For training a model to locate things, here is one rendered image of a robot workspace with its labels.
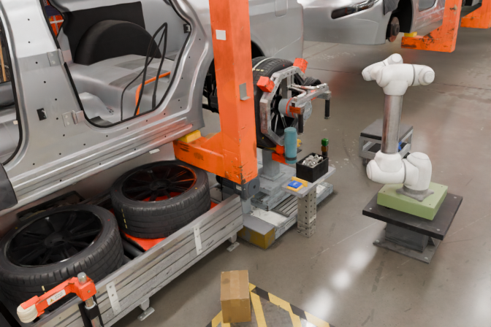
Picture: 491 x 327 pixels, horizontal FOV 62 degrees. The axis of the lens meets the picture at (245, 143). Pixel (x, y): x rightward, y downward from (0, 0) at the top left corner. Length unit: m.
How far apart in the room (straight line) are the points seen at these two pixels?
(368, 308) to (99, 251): 1.52
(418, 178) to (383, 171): 0.22
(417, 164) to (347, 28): 2.89
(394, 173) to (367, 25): 2.93
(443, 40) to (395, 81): 3.67
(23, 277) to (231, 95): 1.43
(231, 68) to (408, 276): 1.67
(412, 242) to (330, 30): 3.15
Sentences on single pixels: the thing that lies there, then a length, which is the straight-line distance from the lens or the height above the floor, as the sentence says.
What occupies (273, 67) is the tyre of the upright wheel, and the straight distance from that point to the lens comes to 2.87.
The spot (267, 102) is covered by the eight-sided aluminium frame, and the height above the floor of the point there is 0.96.
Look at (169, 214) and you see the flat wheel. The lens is 2.59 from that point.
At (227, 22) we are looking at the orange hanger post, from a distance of 2.30.
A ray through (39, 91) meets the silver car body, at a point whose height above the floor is 1.30.
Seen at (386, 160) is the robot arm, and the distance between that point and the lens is 2.68.
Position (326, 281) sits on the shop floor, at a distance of 2.71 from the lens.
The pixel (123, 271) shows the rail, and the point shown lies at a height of 0.39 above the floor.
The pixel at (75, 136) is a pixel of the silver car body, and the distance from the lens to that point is 2.45.
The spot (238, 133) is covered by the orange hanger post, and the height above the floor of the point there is 0.88.
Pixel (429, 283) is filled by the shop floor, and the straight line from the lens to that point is 2.82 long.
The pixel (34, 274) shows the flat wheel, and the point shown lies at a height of 0.51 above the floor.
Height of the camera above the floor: 1.87
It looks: 25 degrees down
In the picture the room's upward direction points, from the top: 4 degrees counter-clockwise
